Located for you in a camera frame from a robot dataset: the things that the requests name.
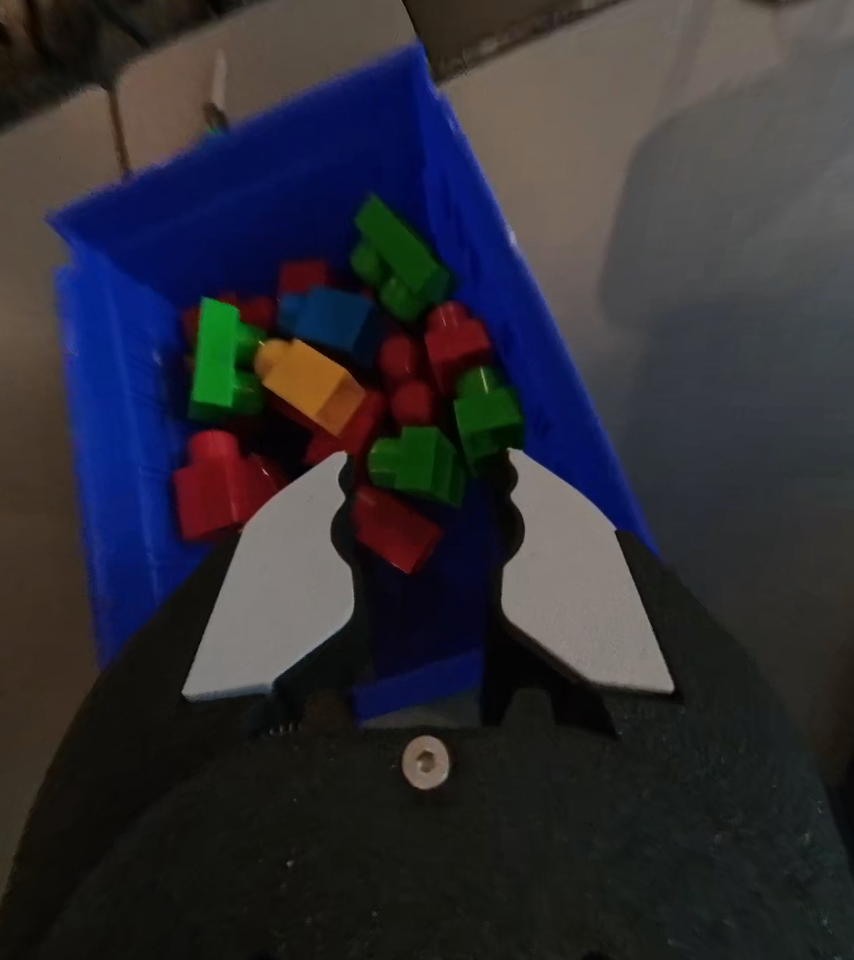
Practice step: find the blue plastic storage bin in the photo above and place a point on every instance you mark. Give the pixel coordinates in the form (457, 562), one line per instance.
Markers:
(112, 495)

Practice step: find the heap of assorted mega blocks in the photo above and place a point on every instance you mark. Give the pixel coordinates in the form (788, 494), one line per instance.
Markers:
(322, 383)

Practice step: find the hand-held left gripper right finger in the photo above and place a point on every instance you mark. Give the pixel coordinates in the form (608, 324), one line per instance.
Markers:
(584, 600)

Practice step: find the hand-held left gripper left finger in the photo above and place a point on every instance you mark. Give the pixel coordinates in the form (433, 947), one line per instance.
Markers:
(277, 600)

